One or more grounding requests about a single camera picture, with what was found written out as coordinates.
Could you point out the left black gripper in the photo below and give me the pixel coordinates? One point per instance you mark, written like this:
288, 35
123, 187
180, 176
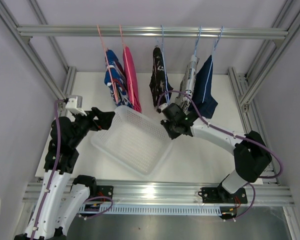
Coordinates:
104, 118

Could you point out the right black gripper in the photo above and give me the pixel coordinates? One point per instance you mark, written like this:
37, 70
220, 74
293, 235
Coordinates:
165, 123

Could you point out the black white patterned trousers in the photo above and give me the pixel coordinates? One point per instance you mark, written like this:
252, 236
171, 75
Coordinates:
159, 84

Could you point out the white plastic basket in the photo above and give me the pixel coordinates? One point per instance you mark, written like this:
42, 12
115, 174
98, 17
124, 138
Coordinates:
135, 141

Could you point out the blue white patterned trousers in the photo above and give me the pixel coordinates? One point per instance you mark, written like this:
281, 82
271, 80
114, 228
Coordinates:
119, 79

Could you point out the pink hanger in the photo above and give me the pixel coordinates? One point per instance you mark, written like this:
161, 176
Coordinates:
129, 79
108, 66

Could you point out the blue hanger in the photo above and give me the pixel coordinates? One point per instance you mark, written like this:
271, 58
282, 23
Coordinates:
164, 65
196, 47
210, 71

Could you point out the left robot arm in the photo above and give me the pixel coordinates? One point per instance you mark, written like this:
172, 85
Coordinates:
53, 217

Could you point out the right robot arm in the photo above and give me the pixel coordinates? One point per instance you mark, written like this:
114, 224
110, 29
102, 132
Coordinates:
250, 157

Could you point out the navy blue trousers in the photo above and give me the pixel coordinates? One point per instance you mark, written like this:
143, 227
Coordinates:
202, 96

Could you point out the white black print trousers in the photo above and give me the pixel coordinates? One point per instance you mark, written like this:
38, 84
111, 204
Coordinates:
187, 84

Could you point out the pink trousers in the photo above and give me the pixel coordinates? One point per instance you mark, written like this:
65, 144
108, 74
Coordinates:
137, 106

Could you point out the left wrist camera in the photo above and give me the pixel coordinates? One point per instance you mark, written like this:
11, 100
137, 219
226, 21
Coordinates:
74, 104

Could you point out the left aluminium frame struts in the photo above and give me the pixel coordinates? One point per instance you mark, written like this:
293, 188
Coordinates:
25, 43

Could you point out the aluminium frame struts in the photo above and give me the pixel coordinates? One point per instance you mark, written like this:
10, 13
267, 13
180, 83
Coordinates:
268, 95
25, 43

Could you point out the white slotted cable duct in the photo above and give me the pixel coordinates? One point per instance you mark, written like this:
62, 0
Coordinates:
169, 210

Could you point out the aluminium hanging rail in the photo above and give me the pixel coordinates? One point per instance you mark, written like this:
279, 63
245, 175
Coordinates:
151, 31

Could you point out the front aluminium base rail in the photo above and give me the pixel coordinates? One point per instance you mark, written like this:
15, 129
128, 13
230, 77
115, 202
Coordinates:
186, 194

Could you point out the right aluminium frame struts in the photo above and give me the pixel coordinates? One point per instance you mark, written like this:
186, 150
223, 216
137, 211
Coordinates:
268, 95

